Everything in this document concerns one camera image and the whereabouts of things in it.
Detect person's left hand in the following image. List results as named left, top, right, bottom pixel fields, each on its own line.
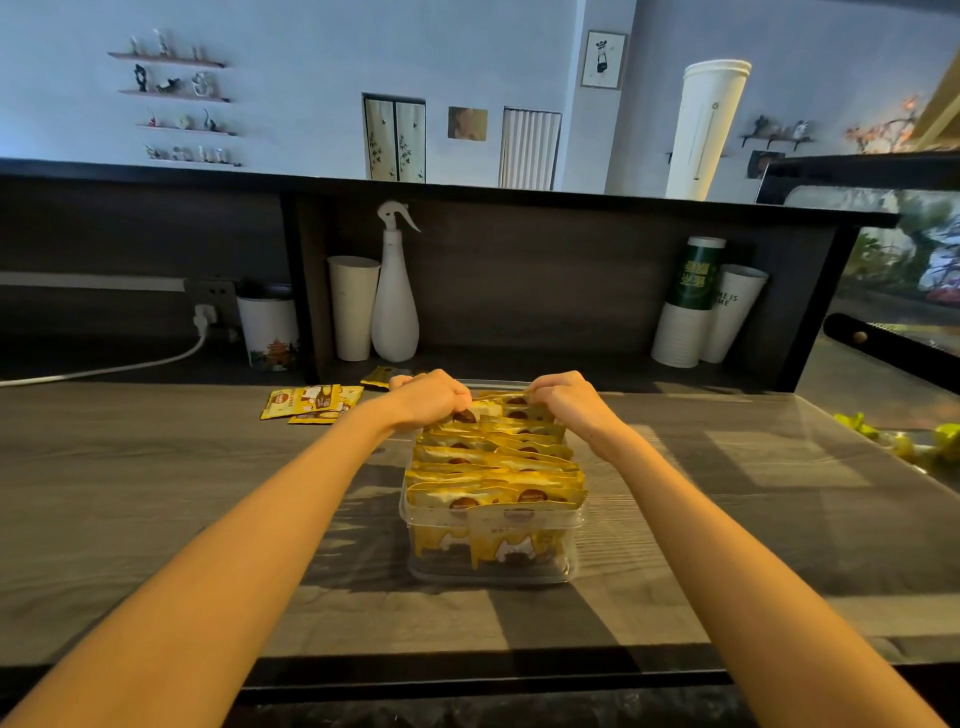
left=382, top=369, right=475, bottom=432

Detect person's right hand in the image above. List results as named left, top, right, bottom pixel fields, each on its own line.
left=527, top=371, right=625, bottom=461

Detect row of yellow snack packets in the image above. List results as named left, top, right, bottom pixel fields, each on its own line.
left=405, top=390, right=588, bottom=567

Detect person's right forearm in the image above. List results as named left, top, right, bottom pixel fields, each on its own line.
left=591, top=418, right=951, bottom=728

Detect person's left forearm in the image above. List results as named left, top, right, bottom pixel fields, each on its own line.
left=0, top=396, right=412, bottom=728

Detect white spray bottle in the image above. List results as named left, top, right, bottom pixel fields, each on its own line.
left=370, top=200, right=422, bottom=364

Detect dark wooden counter hutch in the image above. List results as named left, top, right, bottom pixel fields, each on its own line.
left=0, top=156, right=901, bottom=394

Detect plain white paper cup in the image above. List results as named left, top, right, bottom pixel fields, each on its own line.
left=327, top=255, right=382, bottom=363

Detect stack of white ribbed cups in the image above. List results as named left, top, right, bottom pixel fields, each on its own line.
left=650, top=302, right=714, bottom=369

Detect clear plastic storage box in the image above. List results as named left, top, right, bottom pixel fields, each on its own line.
left=399, top=379, right=588, bottom=587

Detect green paper cup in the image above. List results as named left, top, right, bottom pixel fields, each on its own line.
left=666, top=236, right=728, bottom=312

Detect white pot with painted print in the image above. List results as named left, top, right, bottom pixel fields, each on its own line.
left=236, top=282, right=301, bottom=373

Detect white cup with dark lettering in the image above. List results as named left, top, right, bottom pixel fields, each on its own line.
left=700, top=264, right=771, bottom=366

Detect white slatted panel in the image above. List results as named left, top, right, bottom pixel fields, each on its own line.
left=498, top=106, right=564, bottom=192

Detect painted folding panels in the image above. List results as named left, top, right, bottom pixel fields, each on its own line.
left=362, top=93, right=428, bottom=185

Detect white tower air conditioner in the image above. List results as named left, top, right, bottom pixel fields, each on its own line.
left=664, top=59, right=753, bottom=203

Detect small dark shelf with ornaments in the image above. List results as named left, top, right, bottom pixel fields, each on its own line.
left=738, top=114, right=816, bottom=153

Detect glass display case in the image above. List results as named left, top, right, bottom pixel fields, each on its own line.
left=755, top=150, right=960, bottom=395

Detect blossom branch decoration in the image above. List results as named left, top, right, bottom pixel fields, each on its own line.
left=843, top=93, right=925, bottom=156

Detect wall power socket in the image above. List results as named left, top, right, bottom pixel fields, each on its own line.
left=184, top=278, right=238, bottom=325

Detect small brown wall painting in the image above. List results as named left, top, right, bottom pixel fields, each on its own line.
left=447, top=105, right=489, bottom=143

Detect framed wall picture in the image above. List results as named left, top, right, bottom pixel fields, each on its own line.
left=580, top=30, right=628, bottom=91

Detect white plug with cable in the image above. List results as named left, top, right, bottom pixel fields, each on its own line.
left=0, top=303, right=219, bottom=390

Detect black display case handle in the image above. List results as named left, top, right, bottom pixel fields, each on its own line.
left=822, top=312, right=960, bottom=396

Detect wooden wall shelf with figurines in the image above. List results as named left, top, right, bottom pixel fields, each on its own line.
left=135, top=108, right=238, bottom=138
left=107, top=28, right=228, bottom=70
left=144, top=144, right=243, bottom=168
left=117, top=63, right=232, bottom=105

